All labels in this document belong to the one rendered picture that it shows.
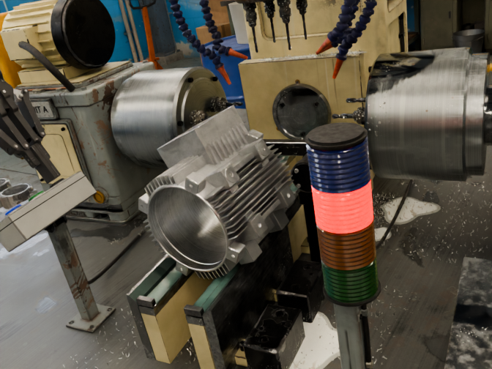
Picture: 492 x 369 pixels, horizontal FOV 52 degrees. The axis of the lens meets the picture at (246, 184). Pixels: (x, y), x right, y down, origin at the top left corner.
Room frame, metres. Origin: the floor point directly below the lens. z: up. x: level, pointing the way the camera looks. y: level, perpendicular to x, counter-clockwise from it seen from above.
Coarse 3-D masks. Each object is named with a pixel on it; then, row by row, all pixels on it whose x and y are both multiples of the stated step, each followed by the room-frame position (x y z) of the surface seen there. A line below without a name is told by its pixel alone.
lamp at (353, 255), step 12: (372, 228) 0.44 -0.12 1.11; (324, 240) 0.44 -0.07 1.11; (336, 240) 0.43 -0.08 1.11; (348, 240) 0.43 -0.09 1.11; (360, 240) 0.43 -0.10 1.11; (372, 240) 0.44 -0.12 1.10; (324, 252) 0.45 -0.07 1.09; (336, 252) 0.43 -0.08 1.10; (348, 252) 0.43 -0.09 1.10; (360, 252) 0.43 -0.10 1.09; (372, 252) 0.44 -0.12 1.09; (336, 264) 0.43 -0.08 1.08; (348, 264) 0.43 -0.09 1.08; (360, 264) 0.43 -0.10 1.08
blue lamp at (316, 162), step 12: (360, 144) 0.44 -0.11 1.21; (312, 156) 0.45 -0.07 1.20; (324, 156) 0.43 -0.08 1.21; (336, 156) 0.43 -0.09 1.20; (348, 156) 0.43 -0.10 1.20; (360, 156) 0.43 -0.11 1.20; (312, 168) 0.45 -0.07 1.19; (324, 168) 0.43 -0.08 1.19; (336, 168) 0.43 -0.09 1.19; (348, 168) 0.43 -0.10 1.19; (360, 168) 0.43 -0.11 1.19; (312, 180) 0.45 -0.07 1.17; (324, 180) 0.44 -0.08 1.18; (336, 180) 0.43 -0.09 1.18; (348, 180) 0.43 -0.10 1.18; (360, 180) 0.43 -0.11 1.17; (324, 192) 0.44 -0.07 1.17; (336, 192) 0.43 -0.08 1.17; (348, 192) 0.43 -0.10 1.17
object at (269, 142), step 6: (270, 144) 0.97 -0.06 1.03; (276, 144) 0.96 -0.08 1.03; (282, 144) 0.95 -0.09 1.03; (288, 144) 0.95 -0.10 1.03; (294, 144) 0.94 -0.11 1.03; (300, 144) 0.93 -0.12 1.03; (282, 150) 0.95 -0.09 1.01; (288, 150) 0.95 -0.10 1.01; (294, 150) 0.94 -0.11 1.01; (300, 150) 0.93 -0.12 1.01; (306, 150) 0.93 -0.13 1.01
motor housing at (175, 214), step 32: (192, 160) 0.76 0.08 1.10; (160, 192) 0.75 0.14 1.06; (192, 192) 0.68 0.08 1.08; (224, 192) 0.69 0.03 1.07; (256, 192) 0.74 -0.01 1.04; (160, 224) 0.76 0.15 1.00; (192, 224) 0.80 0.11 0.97; (224, 224) 0.66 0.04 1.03; (192, 256) 0.73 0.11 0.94; (224, 256) 0.66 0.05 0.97
